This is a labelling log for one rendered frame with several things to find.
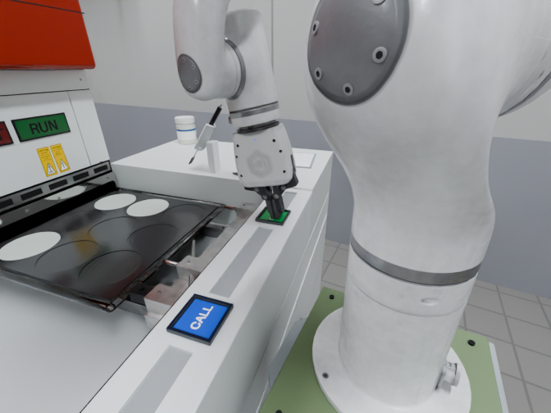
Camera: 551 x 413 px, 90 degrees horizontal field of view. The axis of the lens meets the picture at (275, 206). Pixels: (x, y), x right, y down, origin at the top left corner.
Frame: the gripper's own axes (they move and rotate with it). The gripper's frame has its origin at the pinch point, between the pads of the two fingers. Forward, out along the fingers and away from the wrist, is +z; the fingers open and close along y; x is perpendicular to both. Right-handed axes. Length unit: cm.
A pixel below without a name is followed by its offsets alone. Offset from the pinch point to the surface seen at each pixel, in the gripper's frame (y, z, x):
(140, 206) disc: -39.5, 0.2, 4.4
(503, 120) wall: 78, 17, 129
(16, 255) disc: -47, -1, -20
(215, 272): -3.5, 1.7, -18.2
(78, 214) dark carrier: -51, -2, -4
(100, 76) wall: -230, -66, 179
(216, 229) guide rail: -21.2, 9.3, 8.1
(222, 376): 3.3, 5.4, -30.1
